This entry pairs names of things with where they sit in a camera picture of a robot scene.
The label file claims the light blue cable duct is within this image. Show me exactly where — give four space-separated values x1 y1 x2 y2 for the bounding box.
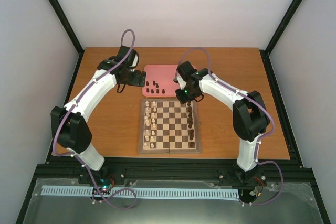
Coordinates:
40 185 239 201

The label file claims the transparent acrylic sheet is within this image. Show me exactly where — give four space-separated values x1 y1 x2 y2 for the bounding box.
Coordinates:
23 180 325 223

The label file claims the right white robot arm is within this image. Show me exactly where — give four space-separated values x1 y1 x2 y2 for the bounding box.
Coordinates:
174 66 270 184

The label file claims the wooden chess board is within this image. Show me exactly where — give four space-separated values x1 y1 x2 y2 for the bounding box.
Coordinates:
138 98 202 154

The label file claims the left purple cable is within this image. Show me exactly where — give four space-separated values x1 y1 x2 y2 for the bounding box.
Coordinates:
52 29 138 211

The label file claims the black aluminium frame base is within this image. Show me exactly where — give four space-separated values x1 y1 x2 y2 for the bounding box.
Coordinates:
30 157 318 197

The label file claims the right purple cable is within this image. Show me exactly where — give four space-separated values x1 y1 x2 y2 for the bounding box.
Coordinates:
177 47 285 207

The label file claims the pink plastic tray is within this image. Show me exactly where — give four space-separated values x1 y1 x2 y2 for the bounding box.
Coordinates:
142 65 180 98

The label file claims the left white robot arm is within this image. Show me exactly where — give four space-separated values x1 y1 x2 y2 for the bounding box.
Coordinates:
50 59 146 184

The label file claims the purple cable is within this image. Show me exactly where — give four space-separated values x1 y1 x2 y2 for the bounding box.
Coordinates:
177 47 285 207
52 29 138 211

